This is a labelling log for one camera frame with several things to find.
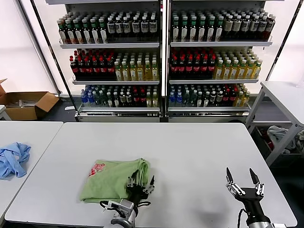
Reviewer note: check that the open cardboard box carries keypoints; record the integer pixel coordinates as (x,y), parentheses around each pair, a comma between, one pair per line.
(42,104)

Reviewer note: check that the white side table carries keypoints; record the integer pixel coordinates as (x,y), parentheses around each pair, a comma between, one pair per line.
(280,95)

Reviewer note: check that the green cap dark tea bottle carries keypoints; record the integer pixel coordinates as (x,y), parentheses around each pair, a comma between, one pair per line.
(175,29)
(86,32)
(218,29)
(103,32)
(184,29)
(78,32)
(70,33)
(202,29)
(210,29)
(95,32)
(63,33)
(192,29)

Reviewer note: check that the green polo shirt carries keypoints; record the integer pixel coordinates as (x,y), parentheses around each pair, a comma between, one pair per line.
(107,183)

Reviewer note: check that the blue drink bottle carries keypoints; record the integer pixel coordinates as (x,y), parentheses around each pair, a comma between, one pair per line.
(89,97)
(178,99)
(171,99)
(83,97)

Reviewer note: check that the small white table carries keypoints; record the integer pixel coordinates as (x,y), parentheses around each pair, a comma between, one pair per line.
(2,111)

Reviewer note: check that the wide grey metal pole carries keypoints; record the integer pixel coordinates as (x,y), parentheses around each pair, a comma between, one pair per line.
(38,47)

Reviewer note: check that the white grey crumpled garment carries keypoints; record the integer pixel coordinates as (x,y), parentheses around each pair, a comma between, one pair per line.
(276,131)

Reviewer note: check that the white label dark drink bottle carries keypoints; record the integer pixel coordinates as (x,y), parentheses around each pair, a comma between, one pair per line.
(244,25)
(144,26)
(135,26)
(111,27)
(253,25)
(270,25)
(118,27)
(262,25)
(126,27)
(153,26)

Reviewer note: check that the grey green crumpled garment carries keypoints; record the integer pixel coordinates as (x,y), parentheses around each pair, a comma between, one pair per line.
(300,139)

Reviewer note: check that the thin black metal pole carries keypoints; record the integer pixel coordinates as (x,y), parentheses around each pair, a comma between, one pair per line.
(54,59)
(280,47)

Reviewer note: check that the white beverage shelf unit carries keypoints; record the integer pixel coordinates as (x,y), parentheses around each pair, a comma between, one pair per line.
(213,44)
(107,45)

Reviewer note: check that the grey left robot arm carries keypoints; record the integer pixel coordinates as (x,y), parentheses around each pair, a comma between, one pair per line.
(123,222)

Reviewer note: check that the small yellow juice bottle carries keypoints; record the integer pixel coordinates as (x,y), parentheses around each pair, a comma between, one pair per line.
(148,99)
(155,99)
(245,98)
(238,99)

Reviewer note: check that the small dark tea bottle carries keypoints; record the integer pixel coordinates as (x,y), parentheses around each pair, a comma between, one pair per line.
(122,99)
(116,100)
(212,98)
(109,100)
(199,100)
(129,99)
(206,99)
(219,97)

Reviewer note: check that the small white floor object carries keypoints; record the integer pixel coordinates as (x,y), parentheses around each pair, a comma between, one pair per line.
(69,108)

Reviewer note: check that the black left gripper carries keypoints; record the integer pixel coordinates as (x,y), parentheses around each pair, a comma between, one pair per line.
(135,192)

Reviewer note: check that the beige label dark drink bottle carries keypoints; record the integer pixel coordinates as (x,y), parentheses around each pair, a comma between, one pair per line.
(236,26)
(228,26)

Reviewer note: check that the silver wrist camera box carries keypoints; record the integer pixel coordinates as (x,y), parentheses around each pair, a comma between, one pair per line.
(285,226)
(127,207)

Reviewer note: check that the crumpled blue garment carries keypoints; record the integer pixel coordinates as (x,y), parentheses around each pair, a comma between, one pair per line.
(12,161)

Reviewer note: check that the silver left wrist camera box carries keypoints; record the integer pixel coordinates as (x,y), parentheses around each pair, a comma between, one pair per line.
(127,207)

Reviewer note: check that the small red cap cola bottle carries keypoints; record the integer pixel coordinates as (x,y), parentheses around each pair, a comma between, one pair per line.
(225,97)
(135,98)
(232,97)
(142,98)

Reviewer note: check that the white packing strips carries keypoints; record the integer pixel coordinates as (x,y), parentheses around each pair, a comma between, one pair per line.
(26,103)

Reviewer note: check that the dark storage crate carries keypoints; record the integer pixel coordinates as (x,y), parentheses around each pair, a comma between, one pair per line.
(260,142)

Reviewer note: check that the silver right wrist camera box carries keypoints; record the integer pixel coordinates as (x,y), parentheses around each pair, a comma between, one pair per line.
(285,226)

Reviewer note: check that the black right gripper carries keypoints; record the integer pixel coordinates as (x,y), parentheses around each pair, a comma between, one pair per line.
(250,200)

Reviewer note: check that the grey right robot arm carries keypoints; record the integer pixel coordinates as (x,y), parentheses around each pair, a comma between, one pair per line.
(259,223)

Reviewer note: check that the green tinted water bottle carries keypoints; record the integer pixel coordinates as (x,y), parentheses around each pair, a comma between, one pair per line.
(186,99)
(193,99)
(97,99)

